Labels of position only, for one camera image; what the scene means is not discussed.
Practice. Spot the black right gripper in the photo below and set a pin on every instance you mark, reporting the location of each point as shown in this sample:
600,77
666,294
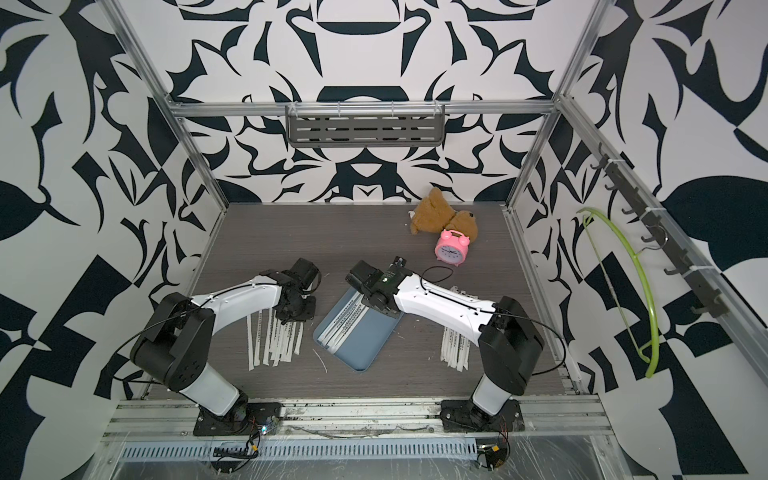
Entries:
365,299

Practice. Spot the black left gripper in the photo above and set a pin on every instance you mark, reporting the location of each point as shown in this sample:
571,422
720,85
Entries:
310,314

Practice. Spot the white straw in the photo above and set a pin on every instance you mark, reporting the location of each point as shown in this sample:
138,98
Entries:
336,324
348,327

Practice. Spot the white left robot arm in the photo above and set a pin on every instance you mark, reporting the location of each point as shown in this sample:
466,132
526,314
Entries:
174,346

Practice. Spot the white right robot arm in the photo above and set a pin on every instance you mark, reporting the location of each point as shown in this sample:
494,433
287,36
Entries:
508,340

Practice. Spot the blue storage tray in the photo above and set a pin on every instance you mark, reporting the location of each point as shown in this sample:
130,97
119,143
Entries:
353,332

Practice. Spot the left pile wrapped straw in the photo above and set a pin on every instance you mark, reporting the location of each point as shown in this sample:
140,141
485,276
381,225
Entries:
269,341

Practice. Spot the pile wrapped straw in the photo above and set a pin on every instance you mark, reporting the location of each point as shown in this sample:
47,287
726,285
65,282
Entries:
269,341
455,350

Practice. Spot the small white paper scrap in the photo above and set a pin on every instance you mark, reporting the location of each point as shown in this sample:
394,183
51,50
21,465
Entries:
321,360

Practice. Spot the pink alarm clock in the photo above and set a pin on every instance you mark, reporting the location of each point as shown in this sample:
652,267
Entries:
452,247

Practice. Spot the brown teddy bear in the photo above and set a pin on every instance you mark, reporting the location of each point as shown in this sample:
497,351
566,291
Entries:
434,215

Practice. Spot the right pile wrapped straw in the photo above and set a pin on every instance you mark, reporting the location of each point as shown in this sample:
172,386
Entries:
455,350

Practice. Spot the green clothes hanger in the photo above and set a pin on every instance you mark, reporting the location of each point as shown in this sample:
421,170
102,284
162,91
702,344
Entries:
647,351

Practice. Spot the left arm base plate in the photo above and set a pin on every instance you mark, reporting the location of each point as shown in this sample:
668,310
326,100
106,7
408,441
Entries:
245,419

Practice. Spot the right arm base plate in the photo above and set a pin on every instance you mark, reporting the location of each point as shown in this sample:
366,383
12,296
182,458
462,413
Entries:
462,416

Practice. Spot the white cable duct strip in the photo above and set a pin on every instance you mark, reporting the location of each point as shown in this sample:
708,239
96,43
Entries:
301,450

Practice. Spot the grey wall shelf rack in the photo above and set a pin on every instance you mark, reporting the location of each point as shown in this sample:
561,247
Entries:
365,124

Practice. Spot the black wall hook rail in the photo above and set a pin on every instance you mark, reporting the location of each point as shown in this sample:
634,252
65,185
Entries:
655,219

